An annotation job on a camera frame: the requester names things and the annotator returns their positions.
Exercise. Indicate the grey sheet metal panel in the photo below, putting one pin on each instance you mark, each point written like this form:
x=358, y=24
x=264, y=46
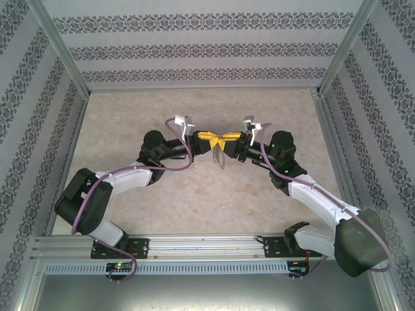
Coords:
x=207, y=291

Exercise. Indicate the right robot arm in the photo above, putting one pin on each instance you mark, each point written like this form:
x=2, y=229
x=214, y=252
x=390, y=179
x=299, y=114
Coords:
x=314, y=197

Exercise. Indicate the aluminium frame post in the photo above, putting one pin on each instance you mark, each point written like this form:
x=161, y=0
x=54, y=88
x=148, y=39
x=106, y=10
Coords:
x=60, y=48
x=347, y=48

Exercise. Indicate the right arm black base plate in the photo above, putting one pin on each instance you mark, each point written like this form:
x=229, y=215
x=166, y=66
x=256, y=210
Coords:
x=275, y=247

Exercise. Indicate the aluminium mounting rail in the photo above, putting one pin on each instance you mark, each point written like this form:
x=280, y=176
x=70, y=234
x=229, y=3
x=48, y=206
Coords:
x=207, y=246

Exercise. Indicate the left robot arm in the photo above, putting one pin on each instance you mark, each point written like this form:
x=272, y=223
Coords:
x=129, y=176

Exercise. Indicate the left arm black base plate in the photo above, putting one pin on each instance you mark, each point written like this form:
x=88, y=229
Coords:
x=139, y=247

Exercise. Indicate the grey metal keyring holder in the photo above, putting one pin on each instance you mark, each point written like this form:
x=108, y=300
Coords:
x=220, y=158

